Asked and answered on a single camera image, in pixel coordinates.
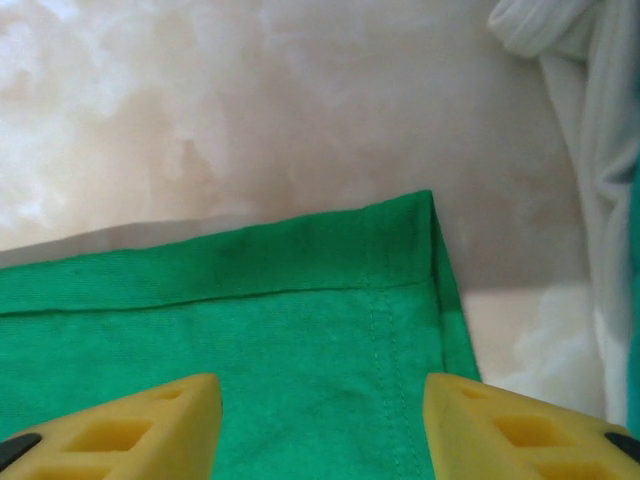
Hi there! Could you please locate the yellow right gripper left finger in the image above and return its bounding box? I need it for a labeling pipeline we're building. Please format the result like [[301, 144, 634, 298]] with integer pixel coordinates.
[[0, 372, 224, 480]]

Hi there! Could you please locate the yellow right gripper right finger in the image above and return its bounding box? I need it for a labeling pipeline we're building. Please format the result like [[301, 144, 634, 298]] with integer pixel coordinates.
[[423, 372, 640, 480]]

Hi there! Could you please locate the green t-shirt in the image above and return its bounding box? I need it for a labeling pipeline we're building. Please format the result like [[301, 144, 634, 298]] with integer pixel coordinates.
[[0, 188, 482, 480]]

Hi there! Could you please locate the white t-shirt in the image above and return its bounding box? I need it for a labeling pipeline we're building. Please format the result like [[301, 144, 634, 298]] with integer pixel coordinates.
[[488, 0, 640, 426]]

